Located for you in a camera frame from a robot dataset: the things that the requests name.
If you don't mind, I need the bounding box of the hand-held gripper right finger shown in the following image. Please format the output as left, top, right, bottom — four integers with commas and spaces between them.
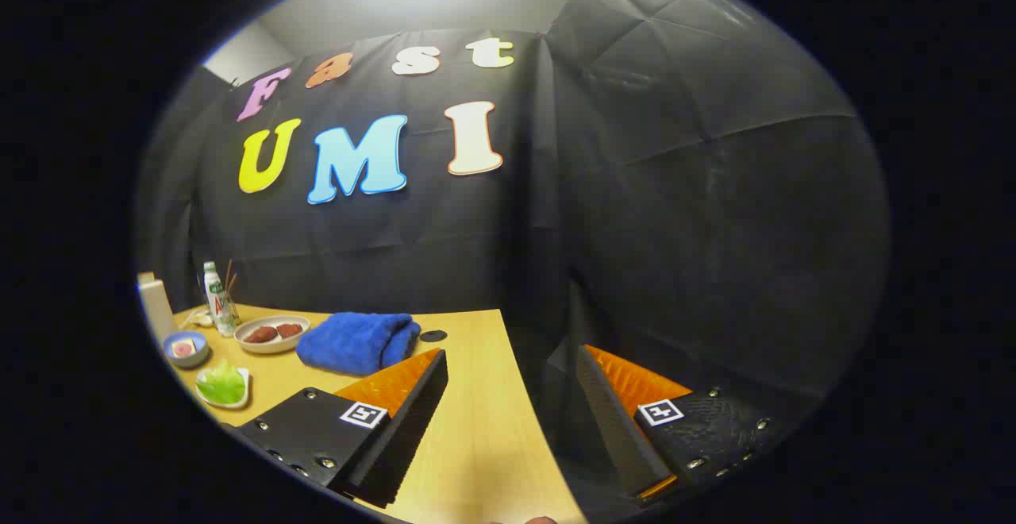
575, 344, 777, 503

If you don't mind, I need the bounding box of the green lettuce leaf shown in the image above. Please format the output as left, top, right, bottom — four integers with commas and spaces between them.
196, 360, 247, 407

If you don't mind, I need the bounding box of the white bottle with green cap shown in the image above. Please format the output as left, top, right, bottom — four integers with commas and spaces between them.
202, 261, 237, 338

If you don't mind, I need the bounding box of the beige round plate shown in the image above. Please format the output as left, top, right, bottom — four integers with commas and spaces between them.
234, 315, 311, 355

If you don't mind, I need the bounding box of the blue folded towel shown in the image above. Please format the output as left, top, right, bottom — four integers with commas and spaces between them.
296, 312, 421, 377

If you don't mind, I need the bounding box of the blue round plate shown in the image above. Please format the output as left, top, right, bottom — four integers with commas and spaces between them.
163, 331, 210, 368

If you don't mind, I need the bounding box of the white toaster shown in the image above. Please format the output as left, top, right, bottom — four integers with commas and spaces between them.
139, 272, 179, 342

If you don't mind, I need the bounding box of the black backdrop cloth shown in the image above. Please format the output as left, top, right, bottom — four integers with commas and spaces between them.
135, 0, 891, 461

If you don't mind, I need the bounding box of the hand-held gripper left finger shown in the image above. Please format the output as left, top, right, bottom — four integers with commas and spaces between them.
235, 348, 450, 509

